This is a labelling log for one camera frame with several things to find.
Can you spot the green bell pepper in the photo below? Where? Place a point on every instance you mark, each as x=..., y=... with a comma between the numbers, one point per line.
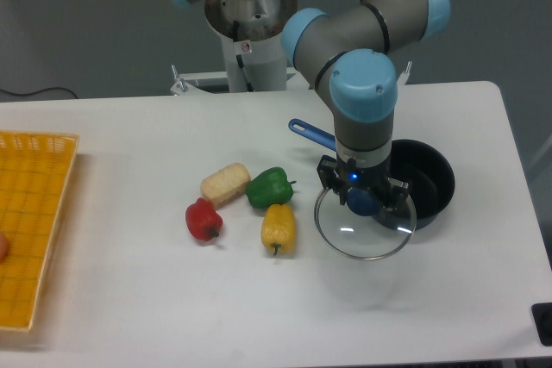
x=270, y=187

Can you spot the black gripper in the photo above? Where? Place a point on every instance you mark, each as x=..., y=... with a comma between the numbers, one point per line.
x=368, y=174

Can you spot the yellow woven basket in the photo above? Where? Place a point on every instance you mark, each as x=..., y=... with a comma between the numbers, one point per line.
x=35, y=172

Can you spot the glass lid blue knob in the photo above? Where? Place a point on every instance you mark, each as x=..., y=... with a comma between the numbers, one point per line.
x=361, y=228

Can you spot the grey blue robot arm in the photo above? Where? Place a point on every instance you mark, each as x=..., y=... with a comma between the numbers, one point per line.
x=344, y=59

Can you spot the yellow bell pepper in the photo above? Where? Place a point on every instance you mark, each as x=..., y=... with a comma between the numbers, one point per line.
x=278, y=229

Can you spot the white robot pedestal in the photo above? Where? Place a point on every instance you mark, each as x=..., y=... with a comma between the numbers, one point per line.
x=260, y=38

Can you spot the beige bread loaf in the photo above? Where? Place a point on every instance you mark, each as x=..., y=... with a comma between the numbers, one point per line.
x=225, y=185

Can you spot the black table grommet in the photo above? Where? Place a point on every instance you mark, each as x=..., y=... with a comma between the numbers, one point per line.
x=542, y=317

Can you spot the dark blue saucepan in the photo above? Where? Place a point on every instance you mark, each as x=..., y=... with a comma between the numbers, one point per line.
x=430, y=176

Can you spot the red bell pepper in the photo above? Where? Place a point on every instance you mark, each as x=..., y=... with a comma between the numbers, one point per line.
x=203, y=222

